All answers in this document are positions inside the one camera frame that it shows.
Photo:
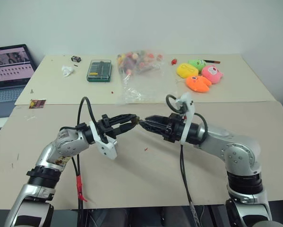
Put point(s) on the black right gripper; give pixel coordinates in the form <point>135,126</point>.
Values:
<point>174,128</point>

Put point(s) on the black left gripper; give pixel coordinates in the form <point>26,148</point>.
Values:
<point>107,128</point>

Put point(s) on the brass padlock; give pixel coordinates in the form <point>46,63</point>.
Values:
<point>136,120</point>

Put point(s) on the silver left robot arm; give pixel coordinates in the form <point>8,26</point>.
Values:
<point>68,144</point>

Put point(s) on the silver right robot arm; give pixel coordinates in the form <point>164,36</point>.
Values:
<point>235,146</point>

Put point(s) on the large beige cardboard sheet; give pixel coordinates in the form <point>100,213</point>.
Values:
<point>136,175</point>

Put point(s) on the clear bag of colourful toys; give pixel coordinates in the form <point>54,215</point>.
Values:
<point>139,68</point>

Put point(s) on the green screwdriver bit case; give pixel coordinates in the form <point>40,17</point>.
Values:
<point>99,71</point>

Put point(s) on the orange plush toy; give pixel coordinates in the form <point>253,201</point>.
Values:
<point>198,84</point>

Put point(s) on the yellow plush toy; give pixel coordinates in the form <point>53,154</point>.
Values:
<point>187,70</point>

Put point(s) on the small red toy piece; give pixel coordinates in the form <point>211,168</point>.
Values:
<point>174,61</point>

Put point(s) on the small beige cardboard sheet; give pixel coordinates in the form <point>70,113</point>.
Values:
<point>61,92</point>

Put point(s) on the green plush toy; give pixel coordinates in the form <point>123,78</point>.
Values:
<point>197,63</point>

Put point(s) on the pink plush toy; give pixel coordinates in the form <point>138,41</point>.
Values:
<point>212,73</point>

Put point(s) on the crumpled white tissue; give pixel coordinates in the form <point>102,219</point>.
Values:
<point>67,70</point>

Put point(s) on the small black box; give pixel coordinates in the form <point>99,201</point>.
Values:
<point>76,58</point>

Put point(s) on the red pen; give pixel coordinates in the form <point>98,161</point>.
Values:
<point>213,61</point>

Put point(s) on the small red yellow card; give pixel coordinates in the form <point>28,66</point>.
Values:
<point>37,103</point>

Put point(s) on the open grey laptop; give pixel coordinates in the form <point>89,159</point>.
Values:
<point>7,71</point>

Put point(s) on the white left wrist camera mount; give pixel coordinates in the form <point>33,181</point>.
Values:
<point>108,147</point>

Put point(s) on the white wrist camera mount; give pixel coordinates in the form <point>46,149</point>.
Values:
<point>188,118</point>
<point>108,147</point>

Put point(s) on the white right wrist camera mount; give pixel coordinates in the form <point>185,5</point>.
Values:
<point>188,118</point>

